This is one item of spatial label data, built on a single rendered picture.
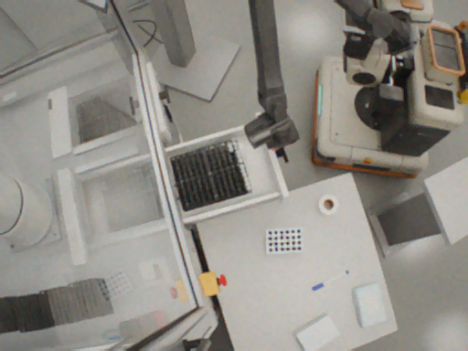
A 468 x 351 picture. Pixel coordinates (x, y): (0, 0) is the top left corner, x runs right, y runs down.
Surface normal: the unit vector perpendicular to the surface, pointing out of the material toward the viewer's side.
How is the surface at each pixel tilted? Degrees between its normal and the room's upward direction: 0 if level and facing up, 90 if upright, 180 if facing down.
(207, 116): 0
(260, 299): 0
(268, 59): 54
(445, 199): 0
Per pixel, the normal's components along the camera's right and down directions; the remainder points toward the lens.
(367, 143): -0.04, -0.25
